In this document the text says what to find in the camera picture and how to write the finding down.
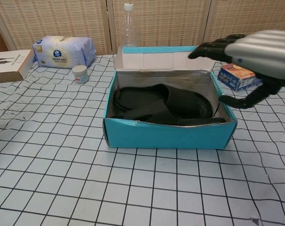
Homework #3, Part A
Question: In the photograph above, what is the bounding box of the white cable product box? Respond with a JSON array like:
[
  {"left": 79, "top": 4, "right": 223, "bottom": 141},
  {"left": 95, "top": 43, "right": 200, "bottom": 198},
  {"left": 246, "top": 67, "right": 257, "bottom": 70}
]
[{"left": 0, "top": 48, "right": 35, "bottom": 84}]

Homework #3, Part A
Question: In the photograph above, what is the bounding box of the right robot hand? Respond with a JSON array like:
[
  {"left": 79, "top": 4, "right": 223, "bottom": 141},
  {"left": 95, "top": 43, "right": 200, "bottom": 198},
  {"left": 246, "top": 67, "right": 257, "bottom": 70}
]
[{"left": 188, "top": 30, "right": 285, "bottom": 109}]

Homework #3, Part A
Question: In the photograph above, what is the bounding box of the woven folding screen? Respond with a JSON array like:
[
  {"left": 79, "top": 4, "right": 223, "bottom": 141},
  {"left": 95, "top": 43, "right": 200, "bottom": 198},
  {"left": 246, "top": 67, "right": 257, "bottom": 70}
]
[{"left": 0, "top": 0, "right": 285, "bottom": 57}]

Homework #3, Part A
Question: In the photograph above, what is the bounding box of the blue checkered tablecloth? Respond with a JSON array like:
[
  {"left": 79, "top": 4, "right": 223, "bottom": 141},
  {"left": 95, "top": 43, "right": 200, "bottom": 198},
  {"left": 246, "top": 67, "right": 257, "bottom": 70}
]
[{"left": 0, "top": 53, "right": 285, "bottom": 226}]

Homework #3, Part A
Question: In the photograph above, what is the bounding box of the black slipper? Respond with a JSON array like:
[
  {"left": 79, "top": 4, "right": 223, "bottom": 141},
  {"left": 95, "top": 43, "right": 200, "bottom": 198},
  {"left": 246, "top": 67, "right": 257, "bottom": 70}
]
[
  {"left": 113, "top": 83, "right": 214, "bottom": 118},
  {"left": 108, "top": 100, "right": 227, "bottom": 127}
]

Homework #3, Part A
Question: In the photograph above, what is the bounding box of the small white jar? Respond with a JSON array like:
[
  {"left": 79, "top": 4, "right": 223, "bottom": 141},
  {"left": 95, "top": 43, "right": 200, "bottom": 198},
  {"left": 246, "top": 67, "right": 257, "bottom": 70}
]
[{"left": 72, "top": 65, "right": 89, "bottom": 85}]

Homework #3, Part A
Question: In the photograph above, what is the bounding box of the blue cardboard shoe box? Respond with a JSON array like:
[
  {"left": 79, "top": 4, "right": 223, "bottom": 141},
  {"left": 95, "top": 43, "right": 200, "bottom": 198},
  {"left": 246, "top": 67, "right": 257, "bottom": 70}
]
[{"left": 102, "top": 45, "right": 238, "bottom": 150}]

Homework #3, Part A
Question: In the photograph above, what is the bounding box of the clear plastic bottle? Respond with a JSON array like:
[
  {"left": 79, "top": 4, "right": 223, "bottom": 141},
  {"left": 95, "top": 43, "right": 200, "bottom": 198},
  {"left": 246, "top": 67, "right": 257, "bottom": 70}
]
[{"left": 122, "top": 3, "right": 138, "bottom": 48}]

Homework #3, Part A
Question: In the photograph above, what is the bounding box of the orange blue snack box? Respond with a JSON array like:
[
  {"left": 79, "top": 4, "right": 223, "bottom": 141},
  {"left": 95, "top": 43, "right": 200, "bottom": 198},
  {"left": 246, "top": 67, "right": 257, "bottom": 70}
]
[{"left": 217, "top": 63, "right": 264, "bottom": 92}]

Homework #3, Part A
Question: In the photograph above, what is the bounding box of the white blue tissue pack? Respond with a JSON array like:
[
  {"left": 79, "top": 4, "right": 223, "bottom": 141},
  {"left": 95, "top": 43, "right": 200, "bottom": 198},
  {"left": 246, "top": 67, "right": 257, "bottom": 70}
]
[{"left": 32, "top": 35, "right": 97, "bottom": 69}]

